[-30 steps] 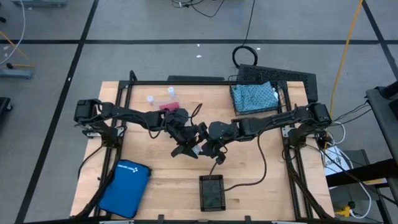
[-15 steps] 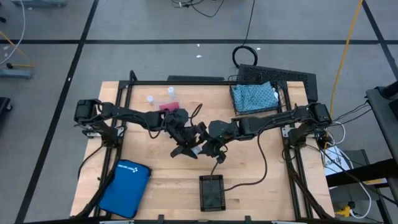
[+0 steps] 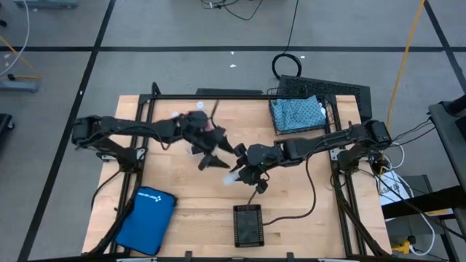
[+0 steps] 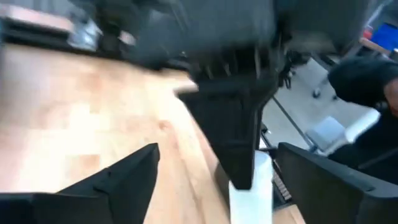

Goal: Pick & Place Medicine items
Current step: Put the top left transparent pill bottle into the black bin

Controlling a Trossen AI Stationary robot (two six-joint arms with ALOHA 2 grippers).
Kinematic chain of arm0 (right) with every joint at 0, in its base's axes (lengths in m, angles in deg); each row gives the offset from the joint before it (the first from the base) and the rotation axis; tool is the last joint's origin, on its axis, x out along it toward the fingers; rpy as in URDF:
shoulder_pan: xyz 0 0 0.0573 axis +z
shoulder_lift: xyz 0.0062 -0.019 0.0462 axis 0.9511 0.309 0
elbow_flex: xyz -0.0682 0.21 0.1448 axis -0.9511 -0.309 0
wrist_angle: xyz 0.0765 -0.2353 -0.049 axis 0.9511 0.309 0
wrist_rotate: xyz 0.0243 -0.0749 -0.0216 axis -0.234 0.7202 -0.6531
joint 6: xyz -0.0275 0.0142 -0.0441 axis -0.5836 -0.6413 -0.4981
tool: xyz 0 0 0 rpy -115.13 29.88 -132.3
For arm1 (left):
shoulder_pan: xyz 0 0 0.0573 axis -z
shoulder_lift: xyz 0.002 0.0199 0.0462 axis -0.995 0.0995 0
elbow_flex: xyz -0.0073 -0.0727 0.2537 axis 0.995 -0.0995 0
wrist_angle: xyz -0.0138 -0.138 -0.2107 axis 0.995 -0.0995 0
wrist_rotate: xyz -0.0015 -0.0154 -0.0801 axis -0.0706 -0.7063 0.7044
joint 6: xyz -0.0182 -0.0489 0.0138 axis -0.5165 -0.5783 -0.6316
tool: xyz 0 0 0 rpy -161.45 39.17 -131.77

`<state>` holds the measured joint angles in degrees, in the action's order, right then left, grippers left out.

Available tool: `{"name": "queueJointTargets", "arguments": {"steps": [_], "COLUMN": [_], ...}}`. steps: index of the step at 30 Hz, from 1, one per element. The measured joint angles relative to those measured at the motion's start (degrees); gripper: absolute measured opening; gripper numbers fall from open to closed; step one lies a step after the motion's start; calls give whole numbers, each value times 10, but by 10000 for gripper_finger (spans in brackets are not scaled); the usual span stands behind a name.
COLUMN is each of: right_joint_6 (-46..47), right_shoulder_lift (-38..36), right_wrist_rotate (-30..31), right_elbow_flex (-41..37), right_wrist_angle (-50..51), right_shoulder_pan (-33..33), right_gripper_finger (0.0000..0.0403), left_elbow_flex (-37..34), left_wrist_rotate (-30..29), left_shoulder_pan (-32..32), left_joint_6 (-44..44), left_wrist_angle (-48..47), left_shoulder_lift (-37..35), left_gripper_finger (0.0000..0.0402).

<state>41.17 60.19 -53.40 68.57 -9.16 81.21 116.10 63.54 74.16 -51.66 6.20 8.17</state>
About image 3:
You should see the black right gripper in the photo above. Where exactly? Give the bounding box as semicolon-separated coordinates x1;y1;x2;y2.
229;143;281;185

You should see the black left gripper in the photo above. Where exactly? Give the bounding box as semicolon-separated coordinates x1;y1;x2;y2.
181;111;234;171

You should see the blue patterned cloth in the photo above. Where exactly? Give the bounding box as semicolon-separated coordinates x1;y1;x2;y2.
271;95;328;132

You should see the clear plastic container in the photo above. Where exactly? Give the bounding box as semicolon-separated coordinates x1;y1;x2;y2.
185;108;226;159

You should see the small black plastic basket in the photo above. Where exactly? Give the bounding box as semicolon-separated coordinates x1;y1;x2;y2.
232;204;265;249

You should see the blue first aid pouch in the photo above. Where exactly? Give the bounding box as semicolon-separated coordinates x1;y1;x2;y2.
115;186;178;256

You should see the black mesh panel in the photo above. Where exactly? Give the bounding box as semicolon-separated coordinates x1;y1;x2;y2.
278;74;373;123

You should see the white paper bag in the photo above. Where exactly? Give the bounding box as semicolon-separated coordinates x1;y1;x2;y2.
378;170;412;207

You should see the yellow plug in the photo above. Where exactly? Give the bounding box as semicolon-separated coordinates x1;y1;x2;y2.
392;239;414;255

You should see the black beam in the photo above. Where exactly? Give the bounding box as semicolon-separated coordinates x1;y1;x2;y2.
382;185;466;219

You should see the black cart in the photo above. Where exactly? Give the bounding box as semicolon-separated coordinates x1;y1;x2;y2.
428;96;466;190

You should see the grey metal foot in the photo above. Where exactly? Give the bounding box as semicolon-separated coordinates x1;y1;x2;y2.
0;80;39;92

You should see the black wire basket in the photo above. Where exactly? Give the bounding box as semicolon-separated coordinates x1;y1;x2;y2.
268;87;338;136

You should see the black metal table frame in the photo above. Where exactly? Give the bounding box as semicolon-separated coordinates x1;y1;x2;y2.
85;82;392;261

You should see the brown arm cable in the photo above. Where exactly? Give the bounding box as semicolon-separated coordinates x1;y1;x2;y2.
248;143;318;226

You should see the black coiled cable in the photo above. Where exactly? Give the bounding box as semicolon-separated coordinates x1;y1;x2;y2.
271;0;303;79

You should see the black arm base cable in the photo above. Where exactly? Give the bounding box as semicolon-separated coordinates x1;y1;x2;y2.
90;169;125;212

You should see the thin black floor cable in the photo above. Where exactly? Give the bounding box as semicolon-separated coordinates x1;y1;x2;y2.
200;0;265;21

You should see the white power cable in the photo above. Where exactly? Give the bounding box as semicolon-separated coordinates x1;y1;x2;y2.
391;141;437;255

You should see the yellow floor cable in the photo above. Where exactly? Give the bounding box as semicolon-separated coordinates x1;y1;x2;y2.
385;0;426;127

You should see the orange floor cable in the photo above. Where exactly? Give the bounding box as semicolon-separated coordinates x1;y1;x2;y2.
0;36;42;81

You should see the white floor cable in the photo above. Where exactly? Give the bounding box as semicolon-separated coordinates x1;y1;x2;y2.
0;0;31;77

